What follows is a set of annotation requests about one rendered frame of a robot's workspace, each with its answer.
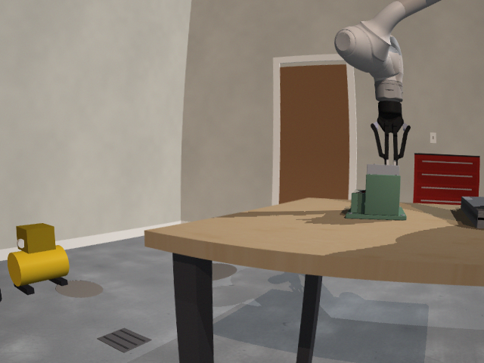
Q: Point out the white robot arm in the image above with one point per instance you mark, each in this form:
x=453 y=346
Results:
x=369 y=47

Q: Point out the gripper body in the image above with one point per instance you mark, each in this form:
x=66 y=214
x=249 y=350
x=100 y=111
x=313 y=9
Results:
x=391 y=111

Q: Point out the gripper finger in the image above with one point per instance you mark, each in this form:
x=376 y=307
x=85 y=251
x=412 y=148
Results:
x=406 y=129
x=374 y=126

